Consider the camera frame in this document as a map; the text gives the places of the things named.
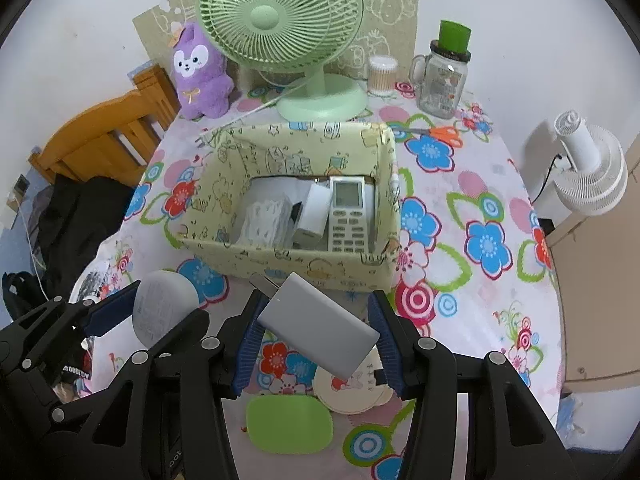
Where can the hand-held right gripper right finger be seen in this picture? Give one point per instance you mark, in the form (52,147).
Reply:
(387,355)

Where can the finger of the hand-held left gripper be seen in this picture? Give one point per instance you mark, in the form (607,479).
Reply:
(112,310)
(190,327)

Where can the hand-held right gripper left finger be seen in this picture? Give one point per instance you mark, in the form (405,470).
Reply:
(247,355)

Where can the white rounded device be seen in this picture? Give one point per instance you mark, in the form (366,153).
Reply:
(160,305)

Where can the silver power bank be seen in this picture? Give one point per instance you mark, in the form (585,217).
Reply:
(320,325)

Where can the yellow printed fabric storage box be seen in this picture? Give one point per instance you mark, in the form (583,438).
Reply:
(280,265)

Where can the clear plastic box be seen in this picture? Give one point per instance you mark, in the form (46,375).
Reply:
(260,220)

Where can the white remote control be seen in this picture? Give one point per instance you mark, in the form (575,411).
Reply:
(349,215)

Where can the small black object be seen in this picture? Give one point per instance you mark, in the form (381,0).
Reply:
(377,376)

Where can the round rabbit print coaster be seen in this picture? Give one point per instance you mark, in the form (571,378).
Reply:
(345,395)

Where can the green oval case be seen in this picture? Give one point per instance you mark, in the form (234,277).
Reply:
(290,425)

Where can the black bag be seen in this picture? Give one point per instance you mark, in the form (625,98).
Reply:
(80,220)

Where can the floral tablecloth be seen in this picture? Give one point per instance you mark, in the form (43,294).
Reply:
(480,310)

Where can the small white box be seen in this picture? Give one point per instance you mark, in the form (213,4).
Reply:
(315,215)

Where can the wooden chair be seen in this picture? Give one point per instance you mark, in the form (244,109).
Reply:
(95,135)

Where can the blue face mask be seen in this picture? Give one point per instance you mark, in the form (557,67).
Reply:
(569,417)

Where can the cardboard box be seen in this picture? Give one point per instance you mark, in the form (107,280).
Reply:
(600,285)

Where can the purple plush toy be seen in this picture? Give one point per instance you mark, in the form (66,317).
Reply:
(200,85)

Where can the glass jar mug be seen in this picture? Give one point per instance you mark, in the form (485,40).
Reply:
(442,85)

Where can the cotton swab container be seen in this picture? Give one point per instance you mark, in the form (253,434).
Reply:
(382,77)

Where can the white clip fan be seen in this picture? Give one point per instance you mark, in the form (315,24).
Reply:
(595,170)

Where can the green plastic cylinder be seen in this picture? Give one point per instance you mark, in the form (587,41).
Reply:
(454,37)

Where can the green desk fan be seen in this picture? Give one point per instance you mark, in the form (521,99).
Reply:
(280,15)

